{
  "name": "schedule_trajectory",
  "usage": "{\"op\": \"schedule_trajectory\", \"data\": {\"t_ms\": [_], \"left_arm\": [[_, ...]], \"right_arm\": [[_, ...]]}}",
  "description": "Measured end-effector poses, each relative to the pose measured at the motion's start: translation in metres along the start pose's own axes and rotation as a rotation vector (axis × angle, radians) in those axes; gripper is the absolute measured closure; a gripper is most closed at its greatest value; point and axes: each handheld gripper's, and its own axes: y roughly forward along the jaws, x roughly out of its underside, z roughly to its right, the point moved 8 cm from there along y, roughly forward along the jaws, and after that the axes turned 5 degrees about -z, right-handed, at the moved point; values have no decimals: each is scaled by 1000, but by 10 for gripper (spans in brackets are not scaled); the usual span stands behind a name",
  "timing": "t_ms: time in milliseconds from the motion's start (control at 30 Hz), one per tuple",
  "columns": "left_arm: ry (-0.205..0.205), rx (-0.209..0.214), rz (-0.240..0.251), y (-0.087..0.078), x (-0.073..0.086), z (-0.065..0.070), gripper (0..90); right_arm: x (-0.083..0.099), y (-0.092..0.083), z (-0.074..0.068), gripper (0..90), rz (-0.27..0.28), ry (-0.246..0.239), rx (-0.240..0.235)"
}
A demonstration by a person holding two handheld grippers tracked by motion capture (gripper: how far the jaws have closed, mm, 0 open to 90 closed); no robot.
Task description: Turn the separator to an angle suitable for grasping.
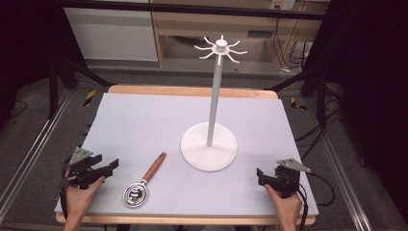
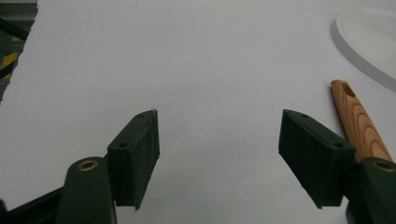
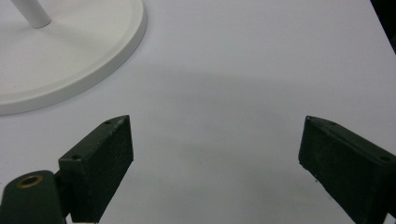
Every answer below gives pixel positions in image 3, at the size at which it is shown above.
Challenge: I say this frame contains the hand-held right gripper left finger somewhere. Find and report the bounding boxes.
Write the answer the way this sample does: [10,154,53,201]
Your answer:
[58,114,134,224]

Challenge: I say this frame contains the white round lamp stand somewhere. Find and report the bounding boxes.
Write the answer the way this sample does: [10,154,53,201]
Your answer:
[0,0,149,117]

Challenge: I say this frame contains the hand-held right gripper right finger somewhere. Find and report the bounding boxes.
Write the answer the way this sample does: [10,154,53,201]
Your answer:
[298,115,396,224]

